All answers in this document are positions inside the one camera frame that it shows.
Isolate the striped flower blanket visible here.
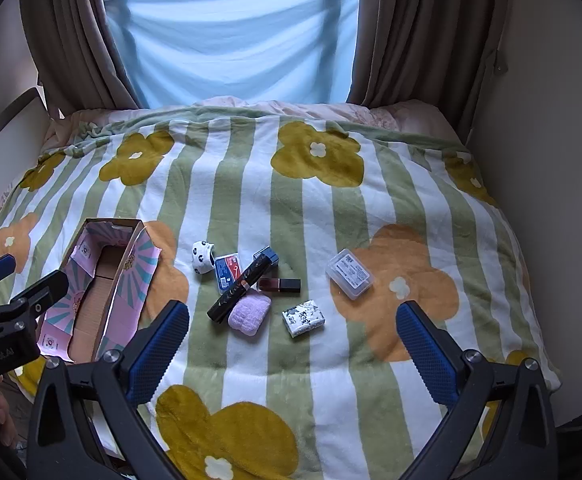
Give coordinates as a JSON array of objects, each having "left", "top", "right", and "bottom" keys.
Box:
[{"left": 0, "top": 110, "right": 562, "bottom": 480}]

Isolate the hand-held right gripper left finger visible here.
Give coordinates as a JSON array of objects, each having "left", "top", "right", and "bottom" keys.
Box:
[{"left": 26, "top": 300, "right": 192, "bottom": 480}]

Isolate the person's left hand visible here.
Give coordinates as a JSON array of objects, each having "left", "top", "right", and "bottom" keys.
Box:
[{"left": 0, "top": 375, "right": 22, "bottom": 448}]

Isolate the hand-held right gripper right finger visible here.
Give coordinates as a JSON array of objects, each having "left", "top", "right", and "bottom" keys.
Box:
[{"left": 396, "top": 301, "right": 559, "bottom": 480}]

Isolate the black patterned cosmetic tube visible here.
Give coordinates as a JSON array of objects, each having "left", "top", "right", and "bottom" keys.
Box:
[{"left": 207, "top": 254, "right": 278, "bottom": 323}]

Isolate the pink quilt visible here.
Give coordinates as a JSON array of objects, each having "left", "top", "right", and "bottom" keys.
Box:
[{"left": 46, "top": 95, "right": 464, "bottom": 146}]

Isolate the black white printed tissue packet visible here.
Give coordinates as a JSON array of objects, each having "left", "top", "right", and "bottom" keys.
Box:
[{"left": 282, "top": 299, "right": 326, "bottom": 339}]

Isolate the purple fluffy pouch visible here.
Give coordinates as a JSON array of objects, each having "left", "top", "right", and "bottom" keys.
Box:
[{"left": 227, "top": 292, "right": 272, "bottom": 337}]

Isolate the red label plastic case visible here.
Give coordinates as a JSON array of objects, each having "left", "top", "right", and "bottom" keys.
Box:
[{"left": 214, "top": 254, "right": 246, "bottom": 296}]

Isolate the light blue window cloth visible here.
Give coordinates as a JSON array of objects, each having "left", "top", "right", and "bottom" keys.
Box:
[{"left": 103, "top": 0, "right": 362, "bottom": 108}]

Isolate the white board dark frame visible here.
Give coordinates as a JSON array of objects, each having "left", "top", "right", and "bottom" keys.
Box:
[{"left": 0, "top": 87, "right": 52, "bottom": 231}]

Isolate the pink printed cardboard box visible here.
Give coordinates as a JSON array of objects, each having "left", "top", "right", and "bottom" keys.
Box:
[{"left": 36, "top": 217, "right": 164, "bottom": 366}]

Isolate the white black panda figure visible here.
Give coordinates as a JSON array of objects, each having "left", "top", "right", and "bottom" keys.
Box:
[{"left": 192, "top": 241, "right": 216, "bottom": 275}]

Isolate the clear plastic case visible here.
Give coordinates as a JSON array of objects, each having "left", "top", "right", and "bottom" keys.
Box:
[{"left": 326, "top": 248, "right": 374, "bottom": 302}]

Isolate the red lip gloss black cap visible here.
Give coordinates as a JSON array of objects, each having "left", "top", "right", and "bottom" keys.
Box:
[{"left": 257, "top": 276, "right": 302, "bottom": 295}]

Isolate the brown curtain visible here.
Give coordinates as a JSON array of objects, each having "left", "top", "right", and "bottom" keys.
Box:
[
  {"left": 18, "top": 0, "right": 146, "bottom": 111},
  {"left": 346, "top": 0, "right": 514, "bottom": 136}
]

